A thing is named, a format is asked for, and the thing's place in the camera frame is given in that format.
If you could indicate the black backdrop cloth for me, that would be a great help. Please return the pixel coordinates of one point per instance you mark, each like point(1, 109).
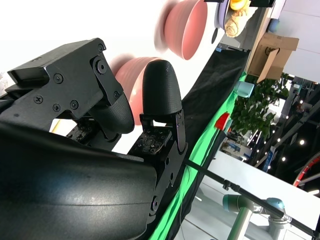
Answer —
point(212, 82)

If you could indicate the green leafy plant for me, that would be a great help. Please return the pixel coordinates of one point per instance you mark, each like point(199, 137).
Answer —
point(255, 112)

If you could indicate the red curved rail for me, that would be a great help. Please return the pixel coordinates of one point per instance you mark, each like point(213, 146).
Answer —
point(306, 166)

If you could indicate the pink bowl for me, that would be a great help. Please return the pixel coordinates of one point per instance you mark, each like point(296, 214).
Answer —
point(127, 72)
point(185, 30)

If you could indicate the black round table grommet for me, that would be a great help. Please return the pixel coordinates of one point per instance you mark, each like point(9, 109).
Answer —
point(215, 35)

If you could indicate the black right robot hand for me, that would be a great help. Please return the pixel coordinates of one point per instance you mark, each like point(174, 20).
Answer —
point(75, 187)

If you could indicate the brown cardboard box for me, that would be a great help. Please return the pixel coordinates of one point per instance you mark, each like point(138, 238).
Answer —
point(275, 50)

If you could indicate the beige rolled towel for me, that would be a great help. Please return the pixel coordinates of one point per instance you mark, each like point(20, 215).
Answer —
point(235, 25)

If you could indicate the yellow toy duck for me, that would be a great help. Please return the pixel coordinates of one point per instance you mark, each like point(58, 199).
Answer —
point(238, 4)

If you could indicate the purple plate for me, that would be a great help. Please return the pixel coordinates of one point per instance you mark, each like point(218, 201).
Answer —
point(221, 15)

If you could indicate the black tripod pole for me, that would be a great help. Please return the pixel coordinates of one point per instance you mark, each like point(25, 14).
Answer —
point(250, 195)

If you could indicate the red plastic block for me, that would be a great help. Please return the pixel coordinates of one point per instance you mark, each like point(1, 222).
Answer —
point(222, 122)

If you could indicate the light teal plastic cup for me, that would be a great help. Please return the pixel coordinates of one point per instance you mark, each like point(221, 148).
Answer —
point(245, 88)

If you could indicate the green cloth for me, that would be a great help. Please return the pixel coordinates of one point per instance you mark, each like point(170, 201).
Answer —
point(200, 142)

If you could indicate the blue grey cup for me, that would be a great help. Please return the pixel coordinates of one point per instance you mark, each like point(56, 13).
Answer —
point(274, 25)

